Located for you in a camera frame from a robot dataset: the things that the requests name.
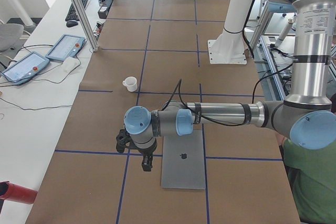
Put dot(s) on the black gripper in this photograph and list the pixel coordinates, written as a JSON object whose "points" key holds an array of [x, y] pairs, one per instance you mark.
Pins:
{"points": [[146, 152]]}

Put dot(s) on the white plastic cup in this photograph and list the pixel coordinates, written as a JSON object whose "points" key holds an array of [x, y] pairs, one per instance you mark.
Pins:
{"points": [[130, 83]]}

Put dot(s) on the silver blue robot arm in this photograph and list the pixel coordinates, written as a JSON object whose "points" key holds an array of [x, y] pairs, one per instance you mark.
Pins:
{"points": [[304, 115]]}

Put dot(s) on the silver closed laptop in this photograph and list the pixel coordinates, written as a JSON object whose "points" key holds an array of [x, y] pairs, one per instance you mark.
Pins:
{"points": [[183, 162]]}

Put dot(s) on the white cloth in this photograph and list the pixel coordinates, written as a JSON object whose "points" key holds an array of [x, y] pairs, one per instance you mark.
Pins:
{"points": [[69, 64]]}

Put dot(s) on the red bottle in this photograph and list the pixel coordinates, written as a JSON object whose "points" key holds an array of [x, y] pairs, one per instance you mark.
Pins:
{"points": [[17, 193]]}

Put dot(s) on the far blue teach pendant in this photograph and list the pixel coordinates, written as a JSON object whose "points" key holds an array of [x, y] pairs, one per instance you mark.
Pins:
{"points": [[66, 46]]}

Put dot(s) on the blue teach pendant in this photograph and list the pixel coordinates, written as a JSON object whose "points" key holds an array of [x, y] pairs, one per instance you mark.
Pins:
{"points": [[66, 46], [25, 69]]}

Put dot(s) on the near blue teach pendant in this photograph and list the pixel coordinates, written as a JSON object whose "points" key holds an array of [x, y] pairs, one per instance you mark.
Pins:
{"points": [[25, 69]]}

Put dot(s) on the black computer mouse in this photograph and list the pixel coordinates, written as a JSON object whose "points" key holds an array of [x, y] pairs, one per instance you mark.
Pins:
{"points": [[71, 23]]}

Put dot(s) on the person in green shirt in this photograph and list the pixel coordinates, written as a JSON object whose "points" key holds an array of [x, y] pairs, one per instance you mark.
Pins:
{"points": [[311, 175]]}

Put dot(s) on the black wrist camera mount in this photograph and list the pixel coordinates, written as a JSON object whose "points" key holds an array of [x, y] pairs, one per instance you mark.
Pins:
{"points": [[123, 139]]}

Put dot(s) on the white pedestal column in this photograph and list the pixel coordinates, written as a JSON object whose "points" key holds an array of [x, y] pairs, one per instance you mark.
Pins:
{"points": [[229, 48]]}

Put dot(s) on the aluminium frame post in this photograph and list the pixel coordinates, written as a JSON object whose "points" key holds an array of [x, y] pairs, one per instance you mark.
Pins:
{"points": [[85, 24]]}

